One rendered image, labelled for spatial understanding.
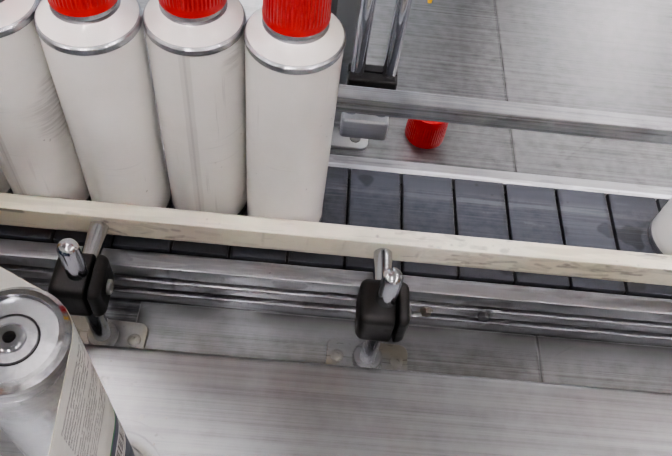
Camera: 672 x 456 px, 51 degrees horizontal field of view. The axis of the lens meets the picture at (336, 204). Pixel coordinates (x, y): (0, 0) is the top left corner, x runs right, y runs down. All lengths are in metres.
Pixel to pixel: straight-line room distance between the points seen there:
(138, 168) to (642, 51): 0.52
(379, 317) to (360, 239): 0.06
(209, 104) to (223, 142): 0.03
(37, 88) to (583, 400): 0.36
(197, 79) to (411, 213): 0.20
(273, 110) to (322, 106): 0.03
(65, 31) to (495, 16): 0.48
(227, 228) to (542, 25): 0.43
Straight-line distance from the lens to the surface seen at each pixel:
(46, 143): 0.45
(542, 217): 0.53
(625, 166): 0.66
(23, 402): 0.25
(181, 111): 0.40
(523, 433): 0.45
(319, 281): 0.47
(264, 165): 0.42
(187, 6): 0.36
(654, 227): 0.55
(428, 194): 0.52
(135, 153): 0.43
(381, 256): 0.44
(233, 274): 0.47
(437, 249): 0.45
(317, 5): 0.34
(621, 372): 0.55
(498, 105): 0.47
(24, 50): 0.40
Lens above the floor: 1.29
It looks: 54 degrees down
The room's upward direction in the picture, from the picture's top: 9 degrees clockwise
